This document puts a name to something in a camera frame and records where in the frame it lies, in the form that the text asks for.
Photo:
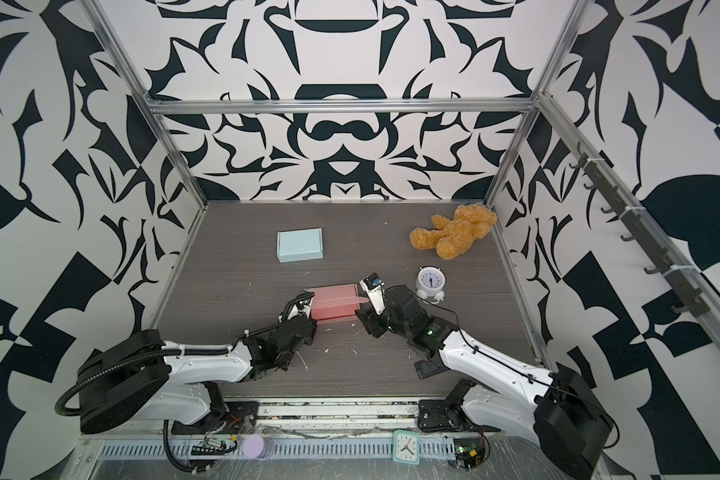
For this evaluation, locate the brown teddy bear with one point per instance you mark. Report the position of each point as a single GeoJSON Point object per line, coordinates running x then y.
{"type": "Point", "coordinates": [451, 238]}

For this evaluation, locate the purple round disc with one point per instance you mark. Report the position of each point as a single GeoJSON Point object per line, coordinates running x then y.
{"type": "Point", "coordinates": [256, 447]}

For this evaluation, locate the light blue paper box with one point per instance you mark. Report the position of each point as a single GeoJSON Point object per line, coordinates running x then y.
{"type": "Point", "coordinates": [300, 245]}

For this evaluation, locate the small electronics board left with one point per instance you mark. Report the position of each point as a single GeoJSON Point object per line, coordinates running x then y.
{"type": "Point", "coordinates": [214, 447]}

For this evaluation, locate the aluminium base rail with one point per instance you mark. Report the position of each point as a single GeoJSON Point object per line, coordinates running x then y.
{"type": "Point", "coordinates": [348, 414]}

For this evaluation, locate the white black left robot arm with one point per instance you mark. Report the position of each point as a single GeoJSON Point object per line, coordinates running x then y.
{"type": "Point", "coordinates": [147, 377]}

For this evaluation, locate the green circuit board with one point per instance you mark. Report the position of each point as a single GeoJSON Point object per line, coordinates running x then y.
{"type": "Point", "coordinates": [469, 453]}

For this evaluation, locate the white alarm clock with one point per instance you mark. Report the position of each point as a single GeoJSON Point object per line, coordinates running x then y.
{"type": "Point", "coordinates": [430, 283]}

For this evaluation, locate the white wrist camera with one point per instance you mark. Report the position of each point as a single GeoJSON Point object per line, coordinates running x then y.
{"type": "Point", "coordinates": [373, 287]}
{"type": "Point", "coordinates": [303, 303]}

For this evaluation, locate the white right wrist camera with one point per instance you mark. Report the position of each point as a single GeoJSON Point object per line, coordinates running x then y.
{"type": "Point", "coordinates": [373, 287]}

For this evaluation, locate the black wall hook rack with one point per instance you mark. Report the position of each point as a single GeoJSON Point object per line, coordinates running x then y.
{"type": "Point", "coordinates": [665, 260]}

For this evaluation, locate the black remote control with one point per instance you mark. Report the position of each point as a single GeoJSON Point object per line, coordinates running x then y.
{"type": "Point", "coordinates": [429, 368]}

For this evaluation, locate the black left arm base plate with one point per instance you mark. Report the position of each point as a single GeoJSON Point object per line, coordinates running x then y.
{"type": "Point", "coordinates": [232, 419]}

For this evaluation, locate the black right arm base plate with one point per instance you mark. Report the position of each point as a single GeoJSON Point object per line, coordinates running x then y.
{"type": "Point", "coordinates": [442, 416]}

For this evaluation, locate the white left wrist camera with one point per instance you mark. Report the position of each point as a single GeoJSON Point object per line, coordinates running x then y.
{"type": "Point", "coordinates": [303, 303]}

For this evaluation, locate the teal square clock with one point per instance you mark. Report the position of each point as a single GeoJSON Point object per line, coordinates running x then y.
{"type": "Point", "coordinates": [406, 447]}

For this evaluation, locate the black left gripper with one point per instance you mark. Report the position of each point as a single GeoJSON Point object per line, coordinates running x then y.
{"type": "Point", "coordinates": [312, 331]}

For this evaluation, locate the pink paper box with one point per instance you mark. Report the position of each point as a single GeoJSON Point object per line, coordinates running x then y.
{"type": "Point", "coordinates": [337, 303]}

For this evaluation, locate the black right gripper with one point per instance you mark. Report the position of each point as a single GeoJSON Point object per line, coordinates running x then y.
{"type": "Point", "coordinates": [371, 321]}

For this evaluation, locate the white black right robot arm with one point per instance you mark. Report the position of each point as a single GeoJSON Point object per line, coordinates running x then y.
{"type": "Point", "coordinates": [506, 389]}

